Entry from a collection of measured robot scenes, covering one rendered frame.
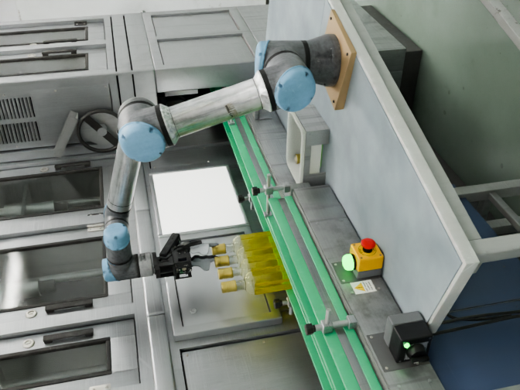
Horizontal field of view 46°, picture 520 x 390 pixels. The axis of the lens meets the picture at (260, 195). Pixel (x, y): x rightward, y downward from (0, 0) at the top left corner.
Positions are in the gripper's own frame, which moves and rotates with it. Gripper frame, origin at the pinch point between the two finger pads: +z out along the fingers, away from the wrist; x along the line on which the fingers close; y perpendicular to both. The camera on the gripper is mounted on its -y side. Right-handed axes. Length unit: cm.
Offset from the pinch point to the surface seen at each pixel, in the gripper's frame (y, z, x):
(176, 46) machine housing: -119, 4, 19
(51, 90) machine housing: -95, -51, 15
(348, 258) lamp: 35, 31, 22
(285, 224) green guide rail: 8.3, 21.1, 14.0
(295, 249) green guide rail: 20.4, 20.8, 14.2
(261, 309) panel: 17.7, 11.7, -12.1
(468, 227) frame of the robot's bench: 56, 48, 47
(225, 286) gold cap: 18.6, 0.1, 1.7
